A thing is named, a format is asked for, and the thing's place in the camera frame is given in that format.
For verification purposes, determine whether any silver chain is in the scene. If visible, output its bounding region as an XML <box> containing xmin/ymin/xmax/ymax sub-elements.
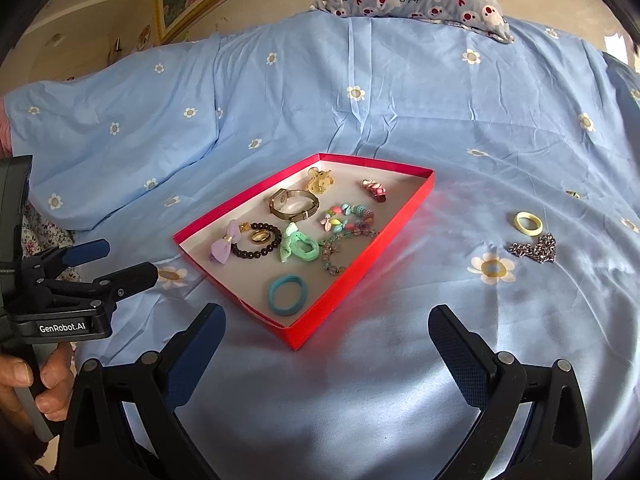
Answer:
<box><xmin>507</xmin><ymin>232</ymin><xmax>558</xmax><ymax>264</ymax></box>

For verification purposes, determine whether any black bead bracelet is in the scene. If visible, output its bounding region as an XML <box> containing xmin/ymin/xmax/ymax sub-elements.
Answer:
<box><xmin>231</xmin><ymin>221</ymin><xmax>283</xmax><ymax>261</ymax></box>

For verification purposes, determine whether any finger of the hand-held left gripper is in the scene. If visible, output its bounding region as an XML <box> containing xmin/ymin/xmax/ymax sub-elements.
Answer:
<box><xmin>24</xmin><ymin>239</ymin><xmax>111</xmax><ymax>282</ymax></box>
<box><xmin>47</xmin><ymin>261</ymin><xmax>159</xmax><ymax>312</ymax></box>

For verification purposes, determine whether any blue floral bedsheet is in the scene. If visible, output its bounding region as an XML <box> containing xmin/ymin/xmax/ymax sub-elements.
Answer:
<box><xmin>0</xmin><ymin>10</ymin><xmax>640</xmax><ymax>480</ymax></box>

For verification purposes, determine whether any red cardboard box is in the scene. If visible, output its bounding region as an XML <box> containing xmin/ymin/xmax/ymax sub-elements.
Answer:
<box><xmin>172</xmin><ymin>152</ymin><xmax>436</xmax><ymax>352</ymax></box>

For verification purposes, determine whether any person's left hand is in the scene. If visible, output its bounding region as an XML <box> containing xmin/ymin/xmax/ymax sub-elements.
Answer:
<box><xmin>0</xmin><ymin>345</ymin><xmax>76</xmax><ymax>441</ymax></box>

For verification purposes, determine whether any green bow hair tie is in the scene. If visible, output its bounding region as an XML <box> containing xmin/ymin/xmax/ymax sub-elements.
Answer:
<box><xmin>278</xmin><ymin>222</ymin><xmax>321</xmax><ymax>263</ymax></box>

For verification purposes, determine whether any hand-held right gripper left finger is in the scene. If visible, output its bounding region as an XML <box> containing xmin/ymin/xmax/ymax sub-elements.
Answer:
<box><xmin>59</xmin><ymin>302</ymin><xmax>227</xmax><ymax>480</ymax></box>

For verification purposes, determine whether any pink hair clip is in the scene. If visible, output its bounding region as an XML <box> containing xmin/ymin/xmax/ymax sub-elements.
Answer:
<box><xmin>361</xmin><ymin>178</ymin><xmax>388</xmax><ymax>203</ymax></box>

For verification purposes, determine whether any purple bow hair clip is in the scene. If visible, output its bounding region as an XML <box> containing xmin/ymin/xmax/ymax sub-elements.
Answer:
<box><xmin>209</xmin><ymin>220</ymin><xmax>243</xmax><ymax>265</ymax></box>

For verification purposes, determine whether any gold wristwatch with mesh strap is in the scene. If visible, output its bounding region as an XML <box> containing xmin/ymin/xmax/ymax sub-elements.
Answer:
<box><xmin>268</xmin><ymin>187</ymin><xmax>321</xmax><ymax>222</ymax></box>

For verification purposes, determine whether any blue hair tie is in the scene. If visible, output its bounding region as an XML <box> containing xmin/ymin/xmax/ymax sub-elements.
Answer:
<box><xmin>267</xmin><ymin>274</ymin><xmax>307</xmax><ymax>317</ymax></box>

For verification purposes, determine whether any colourful bead bracelet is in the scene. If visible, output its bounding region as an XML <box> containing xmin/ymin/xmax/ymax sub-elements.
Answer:
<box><xmin>320</xmin><ymin>202</ymin><xmax>379</xmax><ymax>238</ymax></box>

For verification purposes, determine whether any pale yellow hair ring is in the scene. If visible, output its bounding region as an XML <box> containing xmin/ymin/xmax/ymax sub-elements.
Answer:
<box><xmin>514</xmin><ymin>211</ymin><xmax>543</xmax><ymax>236</ymax></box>

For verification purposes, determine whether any floral patterned cloth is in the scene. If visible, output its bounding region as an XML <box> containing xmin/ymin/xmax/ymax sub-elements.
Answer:
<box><xmin>20</xmin><ymin>200</ymin><xmax>83</xmax><ymax>283</ymax></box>

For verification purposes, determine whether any yellow hair claw clip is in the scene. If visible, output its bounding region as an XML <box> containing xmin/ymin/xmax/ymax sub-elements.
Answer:
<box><xmin>306</xmin><ymin>166</ymin><xmax>336</xmax><ymax>196</ymax></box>

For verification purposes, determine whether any crystal bead bracelet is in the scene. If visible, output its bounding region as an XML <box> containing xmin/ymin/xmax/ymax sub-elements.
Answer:
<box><xmin>317</xmin><ymin>232</ymin><xmax>371</xmax><ymax>277</ymax></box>

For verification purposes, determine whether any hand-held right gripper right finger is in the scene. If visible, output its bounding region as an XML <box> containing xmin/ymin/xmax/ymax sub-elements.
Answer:
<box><xmin>428</xmin><ymin>304</ymin><xmax>594</xmax><ymax>480</ymax></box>

